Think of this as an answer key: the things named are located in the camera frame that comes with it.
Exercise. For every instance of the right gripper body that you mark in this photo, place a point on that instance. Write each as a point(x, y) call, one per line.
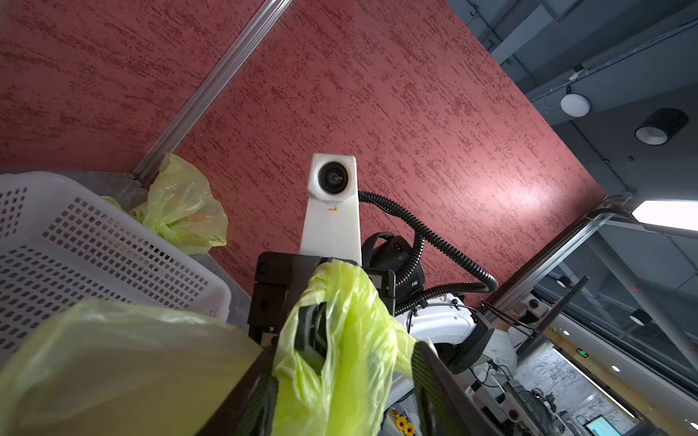
point(282, 278)

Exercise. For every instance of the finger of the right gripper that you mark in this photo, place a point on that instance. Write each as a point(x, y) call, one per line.
point(311, 336)

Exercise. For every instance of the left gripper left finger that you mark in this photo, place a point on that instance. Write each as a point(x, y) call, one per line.
point(250, 406)

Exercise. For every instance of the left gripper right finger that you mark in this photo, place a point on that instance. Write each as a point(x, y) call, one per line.
point(443, 408)

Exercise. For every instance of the green avocado print bag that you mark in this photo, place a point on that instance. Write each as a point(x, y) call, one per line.
point(105, 368)

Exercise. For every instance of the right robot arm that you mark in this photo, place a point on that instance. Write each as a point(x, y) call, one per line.
point(461, 334)

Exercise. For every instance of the white plastic basket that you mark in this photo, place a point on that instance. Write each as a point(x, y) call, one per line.
point(61, 244)

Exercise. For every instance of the bright ceiling light panel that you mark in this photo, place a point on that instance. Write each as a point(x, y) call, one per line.
point(677, 214)

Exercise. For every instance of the white round ceiling lamp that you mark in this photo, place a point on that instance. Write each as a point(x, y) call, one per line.
point(575, 105)

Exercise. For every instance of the black cylinder ceiling lamp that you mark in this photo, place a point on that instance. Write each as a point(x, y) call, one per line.
point(661, 126)

